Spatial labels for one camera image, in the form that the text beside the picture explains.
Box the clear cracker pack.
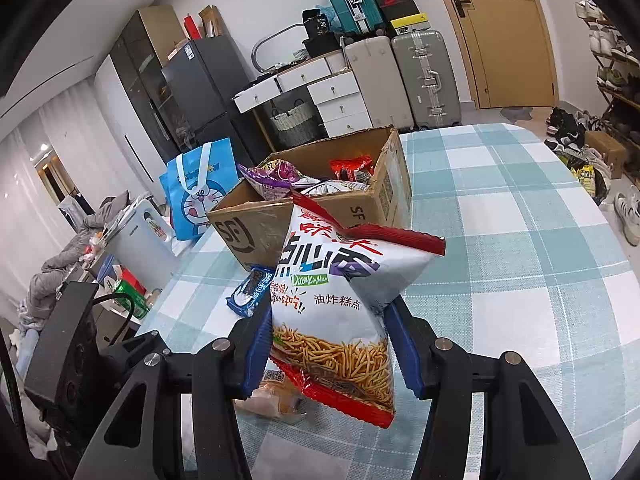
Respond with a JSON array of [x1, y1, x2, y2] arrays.
[[243, 370, 306, 424]]

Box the white fried noodle snack bag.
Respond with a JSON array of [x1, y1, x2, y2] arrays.
[[270, 193, 446, 428]]

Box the purple candy snack bag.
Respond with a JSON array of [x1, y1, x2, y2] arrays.
[[236, 159, 320, 200]]

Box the white red snack bag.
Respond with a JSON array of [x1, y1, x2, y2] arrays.
[[302, 180, 370, 196]]

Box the red chip snack bag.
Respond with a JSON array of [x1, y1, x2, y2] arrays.
[[329, 155, 374, 183]]

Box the checkered teal tablecloth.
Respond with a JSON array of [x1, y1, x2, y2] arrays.
[[139, 124, 639, 479]]

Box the blue Oreo cookie pack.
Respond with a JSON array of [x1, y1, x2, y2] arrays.
[[226, 266, 274, 318]]

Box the blue Doraemon tote bag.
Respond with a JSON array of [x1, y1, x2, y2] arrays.
[[160, 138, 239, 240]]

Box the small cardboard box on floor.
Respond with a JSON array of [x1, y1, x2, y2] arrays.
[[586, 131, 628, 180]]

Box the SF cardboard box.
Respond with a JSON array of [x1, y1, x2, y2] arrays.
[[206, 123, 414, 273]]

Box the dark grey refrigerator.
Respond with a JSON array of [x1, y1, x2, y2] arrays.
[[162, 36, 272, 167]]

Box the dark glass cabinet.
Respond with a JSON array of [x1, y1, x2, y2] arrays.
[[110, 6, 195, 162]]

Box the woven basket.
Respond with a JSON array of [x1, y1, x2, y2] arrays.
[[270, 99, 322, 148]]

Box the white drawer desk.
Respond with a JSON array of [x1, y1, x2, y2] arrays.
[[233, 50, 372, 136]]

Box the wooden shoe rack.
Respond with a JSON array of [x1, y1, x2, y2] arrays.
[[575, 0, 639, 183]]

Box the silver suitcase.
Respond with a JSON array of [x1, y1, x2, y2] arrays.
[[392, 29, 461, 129]]

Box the beige suitcase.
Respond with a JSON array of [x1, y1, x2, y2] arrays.
[[345, 36, 414, 131]]

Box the wooden door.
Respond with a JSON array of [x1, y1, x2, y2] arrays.
[[444, 0, 558, 108]]

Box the yellow black box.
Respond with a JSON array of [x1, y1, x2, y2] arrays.
[[390, 13, 431, 35]]

